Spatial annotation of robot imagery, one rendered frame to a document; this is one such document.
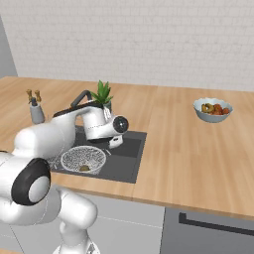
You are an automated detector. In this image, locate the white mesh colander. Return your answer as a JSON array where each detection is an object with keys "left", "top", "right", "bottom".
[{"left": 61, "top": 145, "right": 108, "bottom": 176}]

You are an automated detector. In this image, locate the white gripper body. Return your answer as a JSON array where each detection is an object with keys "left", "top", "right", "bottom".
[{"left": 108, "top": 134, "right": 125, "bottom": 150}]

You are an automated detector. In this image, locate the dark grey sink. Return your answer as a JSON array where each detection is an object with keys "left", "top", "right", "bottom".
[{"left": 49, "top": 124, "right": 149, "bottom": 185}]

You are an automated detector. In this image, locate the black sink faucet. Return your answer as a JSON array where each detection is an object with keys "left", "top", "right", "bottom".
[{"left": 69, "top": 89, "right": 101, "bottom": 111}]

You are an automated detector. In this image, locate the black dishwasher handle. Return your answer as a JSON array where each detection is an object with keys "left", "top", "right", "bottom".
[{"left": 178, "top": 211, "right": 254, "bottom": 238}]

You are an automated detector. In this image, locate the green potted plant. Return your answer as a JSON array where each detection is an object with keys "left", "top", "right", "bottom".
[{"left": 89, "top": 79, "right": 115, "bottom": 113}]

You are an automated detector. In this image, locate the light grey drawer front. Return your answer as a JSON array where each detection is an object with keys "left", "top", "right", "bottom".
[{"left": 83, "top": 193, "right": 166, "bottom": 230}]

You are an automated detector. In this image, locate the pale blue bowl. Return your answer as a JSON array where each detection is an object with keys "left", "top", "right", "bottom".
[{"left": 192, "top": 96, "right": 234, "bottom": 124}]

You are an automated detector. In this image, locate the light grey cupboard door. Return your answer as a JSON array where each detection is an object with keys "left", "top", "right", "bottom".
[{"left": 86, "top": 216, "right": 164, "bottom": 254}]

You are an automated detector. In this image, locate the yellow-green cut fruit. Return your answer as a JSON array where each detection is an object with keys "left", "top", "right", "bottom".
[{"left": 200, "top": 102, "right": 215, "bottom": 114}]

